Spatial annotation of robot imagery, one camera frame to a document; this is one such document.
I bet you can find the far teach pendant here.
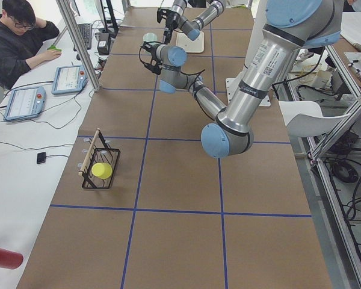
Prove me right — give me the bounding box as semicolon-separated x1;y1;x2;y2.
51;65;88;95

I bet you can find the aluminium frame post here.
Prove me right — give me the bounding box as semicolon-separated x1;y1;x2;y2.
56;0;100;92

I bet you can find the cream rabbit tray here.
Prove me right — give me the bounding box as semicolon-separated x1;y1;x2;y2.
176;31;205;54

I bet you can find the near teach pendant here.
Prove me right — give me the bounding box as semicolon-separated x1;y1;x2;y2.
3;86;46;122

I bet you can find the red bottle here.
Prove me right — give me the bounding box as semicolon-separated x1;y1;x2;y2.
0;248;23;269

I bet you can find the teach pendant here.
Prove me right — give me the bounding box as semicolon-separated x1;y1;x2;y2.
3;86;46;122
51;65;88;95

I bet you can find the yellow cup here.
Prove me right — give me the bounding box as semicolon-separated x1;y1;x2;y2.
91;163;113;179

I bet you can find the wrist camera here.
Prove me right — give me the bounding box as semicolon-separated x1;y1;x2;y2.
156;8;170;23

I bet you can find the black wire cup rack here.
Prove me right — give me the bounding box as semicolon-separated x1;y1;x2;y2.
78;128;121;190

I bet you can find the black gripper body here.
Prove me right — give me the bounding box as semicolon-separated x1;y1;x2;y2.
149;43;164;68
164;9;178;30

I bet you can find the black keyboard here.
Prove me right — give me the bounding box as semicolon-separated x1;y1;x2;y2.
77;23;92;50

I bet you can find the seated person in black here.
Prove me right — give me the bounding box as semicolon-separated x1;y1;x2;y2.
0;1;61;89

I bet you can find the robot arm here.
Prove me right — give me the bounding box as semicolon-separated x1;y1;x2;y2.
157;0;226;45
141;1;344;158

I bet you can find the green cup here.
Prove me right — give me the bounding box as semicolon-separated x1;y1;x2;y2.
143;33;158;43

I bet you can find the small black device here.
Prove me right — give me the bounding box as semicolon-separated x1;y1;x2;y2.
36;152;47;164

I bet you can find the green tool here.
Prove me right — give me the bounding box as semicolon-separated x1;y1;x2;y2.
48;45;62;51

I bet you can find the black power box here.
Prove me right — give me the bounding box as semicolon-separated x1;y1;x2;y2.
97;33;111;55

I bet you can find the white chair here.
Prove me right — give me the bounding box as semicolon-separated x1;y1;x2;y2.
278;101;357;138

